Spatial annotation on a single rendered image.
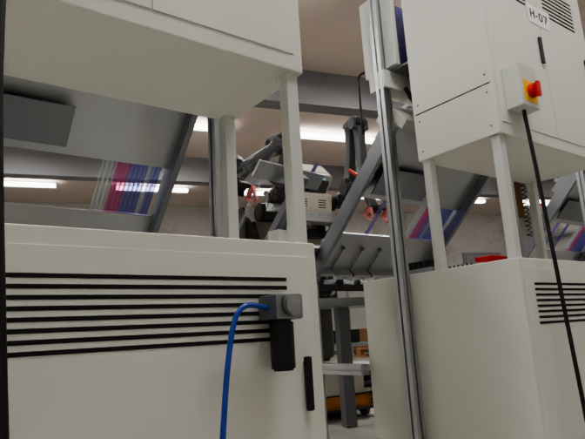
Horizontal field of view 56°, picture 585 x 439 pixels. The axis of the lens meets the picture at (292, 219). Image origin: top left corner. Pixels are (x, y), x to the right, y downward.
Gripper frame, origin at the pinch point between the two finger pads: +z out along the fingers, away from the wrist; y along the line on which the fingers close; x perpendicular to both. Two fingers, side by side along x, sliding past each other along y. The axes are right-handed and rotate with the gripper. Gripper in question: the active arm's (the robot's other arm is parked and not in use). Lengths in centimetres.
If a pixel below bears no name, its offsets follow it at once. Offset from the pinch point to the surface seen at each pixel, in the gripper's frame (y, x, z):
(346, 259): 54, 13, 14
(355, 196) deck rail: 35.3, -17.7, 17.5
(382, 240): 69, 1, 16
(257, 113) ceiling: 280, 60, -390
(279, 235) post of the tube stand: 9.6, 5.1, 16.1
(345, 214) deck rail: 36.2, -8.7, 16.6
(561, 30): 76, -106, 31
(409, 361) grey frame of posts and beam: 30, 12, 77
